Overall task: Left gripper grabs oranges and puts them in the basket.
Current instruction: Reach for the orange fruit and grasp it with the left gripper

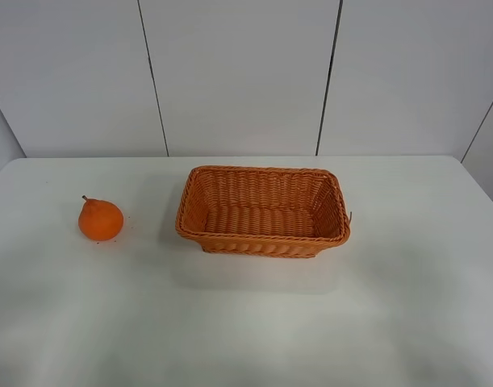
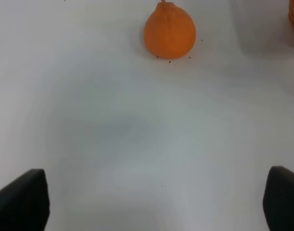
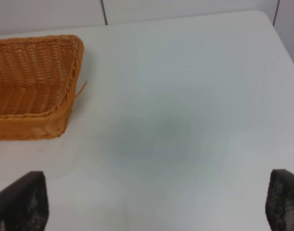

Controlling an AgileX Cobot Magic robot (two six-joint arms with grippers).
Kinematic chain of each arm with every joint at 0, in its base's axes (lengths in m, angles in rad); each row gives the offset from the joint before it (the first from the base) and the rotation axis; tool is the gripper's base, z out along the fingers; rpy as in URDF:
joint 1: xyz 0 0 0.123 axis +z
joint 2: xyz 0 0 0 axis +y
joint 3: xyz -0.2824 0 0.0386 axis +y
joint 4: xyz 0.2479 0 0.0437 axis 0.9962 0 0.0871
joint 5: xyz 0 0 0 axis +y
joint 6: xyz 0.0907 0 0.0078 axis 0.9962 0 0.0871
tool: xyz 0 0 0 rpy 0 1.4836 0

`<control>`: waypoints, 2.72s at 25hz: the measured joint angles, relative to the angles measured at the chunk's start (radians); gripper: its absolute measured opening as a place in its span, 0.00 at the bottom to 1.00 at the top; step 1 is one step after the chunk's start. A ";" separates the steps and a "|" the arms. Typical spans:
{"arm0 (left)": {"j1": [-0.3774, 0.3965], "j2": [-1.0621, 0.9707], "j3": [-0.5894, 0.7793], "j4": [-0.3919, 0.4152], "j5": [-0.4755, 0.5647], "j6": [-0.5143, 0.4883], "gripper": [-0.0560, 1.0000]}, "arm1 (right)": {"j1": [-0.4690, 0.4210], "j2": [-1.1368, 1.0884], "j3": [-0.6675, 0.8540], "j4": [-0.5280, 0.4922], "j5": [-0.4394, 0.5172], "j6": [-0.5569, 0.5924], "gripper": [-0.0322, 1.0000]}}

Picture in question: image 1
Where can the orange woven wicker basket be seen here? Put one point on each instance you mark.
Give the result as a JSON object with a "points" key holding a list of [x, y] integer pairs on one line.
{"points": [[275, 212]]}

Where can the orange fruit with stem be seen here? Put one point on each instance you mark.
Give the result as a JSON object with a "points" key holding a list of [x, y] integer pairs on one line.
{"points": [[100, 220]]}

